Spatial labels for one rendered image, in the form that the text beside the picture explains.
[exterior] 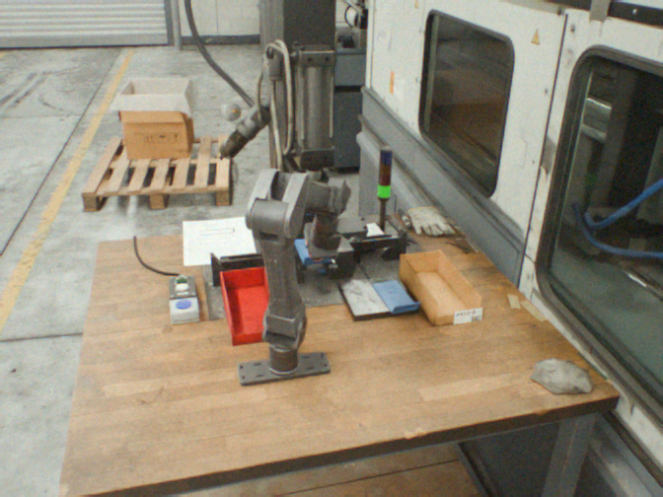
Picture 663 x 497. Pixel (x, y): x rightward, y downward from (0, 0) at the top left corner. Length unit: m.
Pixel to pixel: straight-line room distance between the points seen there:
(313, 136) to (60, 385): 1.81
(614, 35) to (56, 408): 2.38
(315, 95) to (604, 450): 1.07
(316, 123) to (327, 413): 0.68
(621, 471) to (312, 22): 1.25
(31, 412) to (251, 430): 1.71
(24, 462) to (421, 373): 1.69
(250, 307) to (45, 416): 1.41
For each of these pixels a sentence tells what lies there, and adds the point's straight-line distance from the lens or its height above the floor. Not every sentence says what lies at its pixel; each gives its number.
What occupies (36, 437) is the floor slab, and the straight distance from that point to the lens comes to 2.72.
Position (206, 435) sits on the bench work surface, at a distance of 1.25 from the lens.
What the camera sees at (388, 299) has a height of 0.92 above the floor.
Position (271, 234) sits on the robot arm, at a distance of 1.16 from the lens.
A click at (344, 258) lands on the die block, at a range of 1.67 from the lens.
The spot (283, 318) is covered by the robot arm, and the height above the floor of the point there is 1.05.
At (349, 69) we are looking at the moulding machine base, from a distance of 4.68.
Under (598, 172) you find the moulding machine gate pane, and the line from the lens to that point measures 1.49.
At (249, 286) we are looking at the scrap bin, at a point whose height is 0.91.
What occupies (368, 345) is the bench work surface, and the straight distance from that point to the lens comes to 1.45.
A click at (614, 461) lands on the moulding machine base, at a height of 0.70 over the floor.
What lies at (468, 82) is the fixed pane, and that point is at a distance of 2.24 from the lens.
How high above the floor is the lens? 1.77
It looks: 28 degrees down
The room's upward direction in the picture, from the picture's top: 1 degrees clockwise
